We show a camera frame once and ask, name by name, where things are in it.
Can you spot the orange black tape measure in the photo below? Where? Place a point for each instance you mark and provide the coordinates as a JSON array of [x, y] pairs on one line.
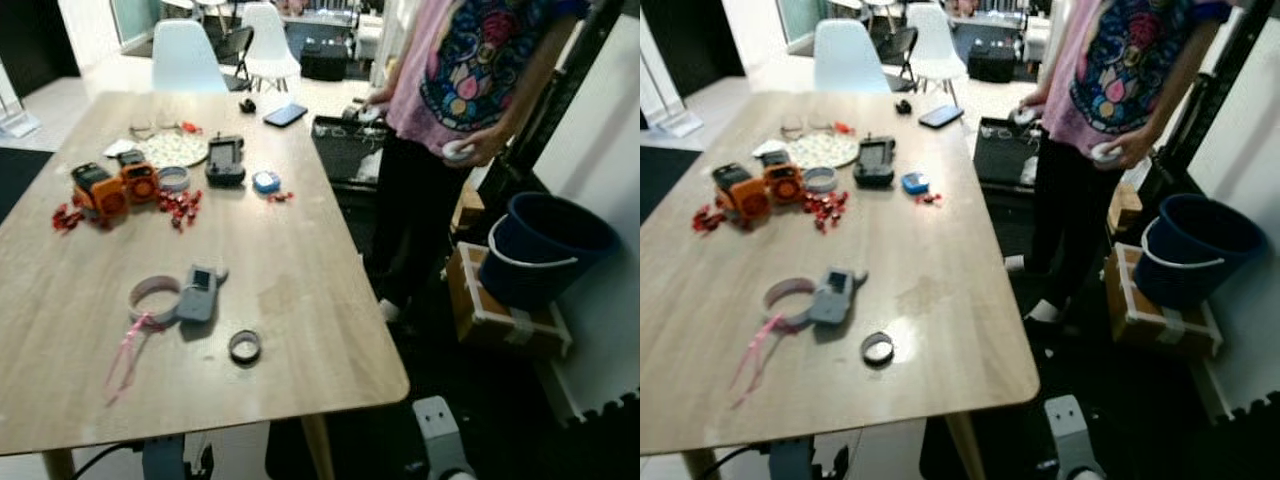
[[783, 180], [138, 180], [740, 195], [95, 190]]

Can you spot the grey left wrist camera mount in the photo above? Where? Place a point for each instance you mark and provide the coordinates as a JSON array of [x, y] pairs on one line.
[[163, 460], [795, 462]]

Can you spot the tapered wooden table leg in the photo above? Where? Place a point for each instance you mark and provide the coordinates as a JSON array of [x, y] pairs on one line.
[[960, 448], [318, 448], [57, 466], [700, 467]]

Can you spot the white floor stand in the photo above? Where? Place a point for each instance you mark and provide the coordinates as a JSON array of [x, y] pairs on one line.
[[18, 122], [675, 120]]

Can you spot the small black tape roll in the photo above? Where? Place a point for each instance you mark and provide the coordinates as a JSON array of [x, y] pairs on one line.
[[232, 346], [865, 348]]

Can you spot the grey device with screen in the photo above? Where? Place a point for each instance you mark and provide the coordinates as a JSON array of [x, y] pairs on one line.
[[200, 293], [835, 295]]

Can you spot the black bag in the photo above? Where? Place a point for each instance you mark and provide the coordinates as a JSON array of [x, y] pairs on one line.
[[990, 62], [325, 60]]

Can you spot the person's left forearm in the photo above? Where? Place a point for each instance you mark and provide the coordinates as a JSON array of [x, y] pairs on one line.
[[1185, 88], [530, 90]]

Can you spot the dark blue bucket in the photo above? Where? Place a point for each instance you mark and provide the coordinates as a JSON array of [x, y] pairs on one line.
[[1195, 260], [545, 260]]

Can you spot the pile of red clips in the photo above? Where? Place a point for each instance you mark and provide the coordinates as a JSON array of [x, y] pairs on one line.
[[708, 218], [180, 207], [67, 217], [825, 210]]

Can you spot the round patterned plate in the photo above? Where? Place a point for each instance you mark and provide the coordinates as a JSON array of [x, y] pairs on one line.
[[172, 150], [822, 150]]

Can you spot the blue tape measure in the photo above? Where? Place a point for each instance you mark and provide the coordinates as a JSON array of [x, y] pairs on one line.
[[265, 181], [914, 183]]

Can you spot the small orange object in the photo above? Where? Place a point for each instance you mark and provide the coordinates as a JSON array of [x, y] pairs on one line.
[[843, 127], [190, 127]]

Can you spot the person's right hand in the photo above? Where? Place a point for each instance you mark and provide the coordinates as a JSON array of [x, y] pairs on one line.
[[380, 97], [1033, 101]]

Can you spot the black folding chair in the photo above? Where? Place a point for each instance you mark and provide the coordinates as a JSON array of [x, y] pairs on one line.
[[236, 48], [898, 46]]

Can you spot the white handheld controller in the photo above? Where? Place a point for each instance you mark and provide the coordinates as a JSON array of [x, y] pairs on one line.
[[1021, 116], [364, 113], [1103, 152], [456, 150]]

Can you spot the person in pink shirt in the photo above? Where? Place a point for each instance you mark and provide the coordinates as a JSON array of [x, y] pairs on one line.
[[1100, 90], [450, 90]]

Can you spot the taped cardboard box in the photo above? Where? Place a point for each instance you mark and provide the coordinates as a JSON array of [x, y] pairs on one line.
[[1150, 325], [495, 320]]

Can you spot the black metal stand pole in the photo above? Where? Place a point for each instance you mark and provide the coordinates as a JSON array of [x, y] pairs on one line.
[[570, 75], [1218, 75]]

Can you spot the light wooden table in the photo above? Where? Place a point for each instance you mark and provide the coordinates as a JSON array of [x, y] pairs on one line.
[[300, 250], [950, 250]]

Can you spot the black smartphone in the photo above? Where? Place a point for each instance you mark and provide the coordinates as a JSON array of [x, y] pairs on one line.
[[285, 114], [940, 116]]

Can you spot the white plastic shell chair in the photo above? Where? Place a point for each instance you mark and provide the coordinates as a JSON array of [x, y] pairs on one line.
[[846, 58], [935, 42], [268, 40], [186, 58]]

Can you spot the grey tape roll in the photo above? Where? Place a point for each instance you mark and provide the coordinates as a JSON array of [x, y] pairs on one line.
[[173, 179], [820, 180]]

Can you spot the person's left hand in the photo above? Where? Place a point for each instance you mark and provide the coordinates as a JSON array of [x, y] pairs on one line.
[[486, 148], [1138, 150]]

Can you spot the black handheld device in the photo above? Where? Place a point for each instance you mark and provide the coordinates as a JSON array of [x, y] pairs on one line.
[[225, 160], [876, 160]]

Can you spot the thin-framed eyeglasses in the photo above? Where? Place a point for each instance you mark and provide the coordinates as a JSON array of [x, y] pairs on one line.
[[150, 128], [800, 127]]

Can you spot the small white card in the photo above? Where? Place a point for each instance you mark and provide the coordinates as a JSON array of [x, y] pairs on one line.
[[120, 148], [770, 148]]

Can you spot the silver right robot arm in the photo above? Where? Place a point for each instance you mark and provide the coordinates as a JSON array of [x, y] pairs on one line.
[[452, 473], [1082, 473]]

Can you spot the few loose red clips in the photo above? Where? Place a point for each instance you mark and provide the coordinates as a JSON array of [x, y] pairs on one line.
[[280, 196], [930, 198]]

